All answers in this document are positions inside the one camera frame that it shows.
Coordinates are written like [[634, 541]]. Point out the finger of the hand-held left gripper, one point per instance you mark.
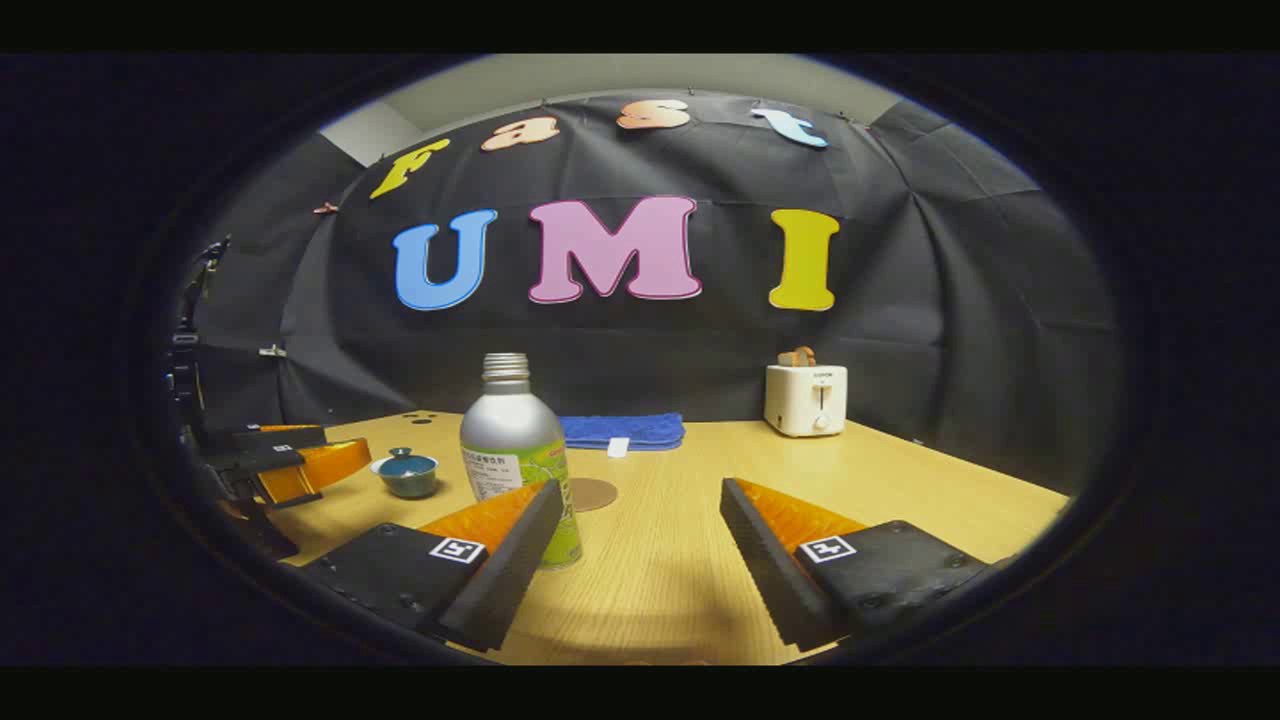
[[280, 438], [320, 470]]

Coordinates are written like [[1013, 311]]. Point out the teal teacup white inside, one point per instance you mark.
[[410, 486]]

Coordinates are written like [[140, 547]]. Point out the round brown coaster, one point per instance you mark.
[[596, 495]]

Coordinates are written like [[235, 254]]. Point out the bread slice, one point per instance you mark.
[[797, 357]]

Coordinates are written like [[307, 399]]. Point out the white toaster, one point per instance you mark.
[[800, 400]]

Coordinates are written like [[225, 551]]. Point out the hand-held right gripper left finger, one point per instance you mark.
[[510, 570]]

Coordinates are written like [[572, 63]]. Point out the blue towel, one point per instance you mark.
[[620, 430]]

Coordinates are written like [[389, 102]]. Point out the silver green-label water bottle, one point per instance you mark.
[[510, 430]]

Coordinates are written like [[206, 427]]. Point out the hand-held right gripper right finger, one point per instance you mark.
[[765, 570]]

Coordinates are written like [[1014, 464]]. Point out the black backdrop cloth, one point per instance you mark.
[[700, 350]]

